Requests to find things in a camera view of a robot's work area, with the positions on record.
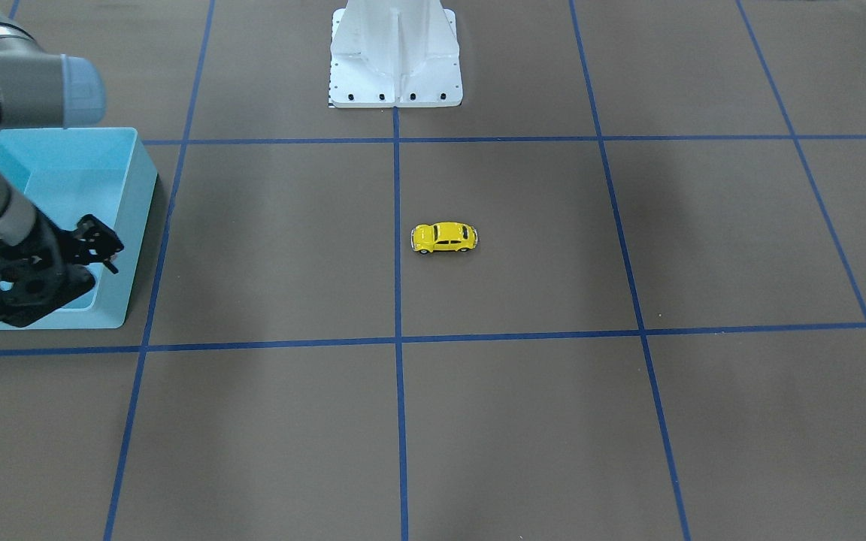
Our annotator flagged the light blue plastic bin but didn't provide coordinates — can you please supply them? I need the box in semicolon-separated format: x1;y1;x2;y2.
0;127;158;330

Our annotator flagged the yellow beetle toy car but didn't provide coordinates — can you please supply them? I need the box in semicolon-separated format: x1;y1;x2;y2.
410;220;479;254

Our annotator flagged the white camera stand post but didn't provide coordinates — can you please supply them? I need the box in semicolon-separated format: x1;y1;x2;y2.
328;1;464;109

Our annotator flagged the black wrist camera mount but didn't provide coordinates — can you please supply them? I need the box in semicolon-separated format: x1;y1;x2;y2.
62;213;125;274

